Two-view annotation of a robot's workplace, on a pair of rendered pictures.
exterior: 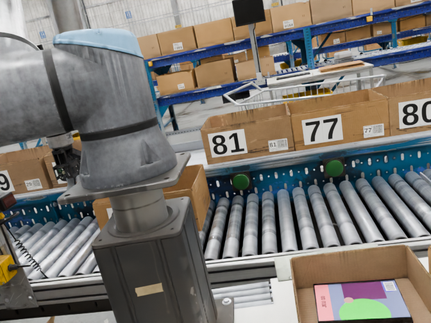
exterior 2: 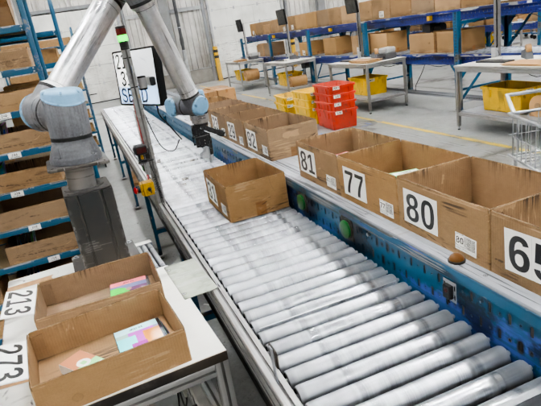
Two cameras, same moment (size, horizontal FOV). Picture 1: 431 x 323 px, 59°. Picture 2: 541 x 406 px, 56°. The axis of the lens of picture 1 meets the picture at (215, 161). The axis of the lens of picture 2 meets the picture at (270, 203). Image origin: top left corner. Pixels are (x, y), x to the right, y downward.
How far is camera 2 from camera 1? 1.92 m
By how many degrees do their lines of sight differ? 58
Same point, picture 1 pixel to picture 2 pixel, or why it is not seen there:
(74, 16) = (159, 45)
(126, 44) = (52, 101)
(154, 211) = (72, 184)
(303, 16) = not seen: outside the picture
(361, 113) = (377, 182)
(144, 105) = (61, 130)
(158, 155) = (63, 157)
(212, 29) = not seen: outside the picture
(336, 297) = (132, 283)
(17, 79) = (30, 107)
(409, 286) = not seen: hidden behind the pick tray
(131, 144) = (54, 147)
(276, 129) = (330, 165)
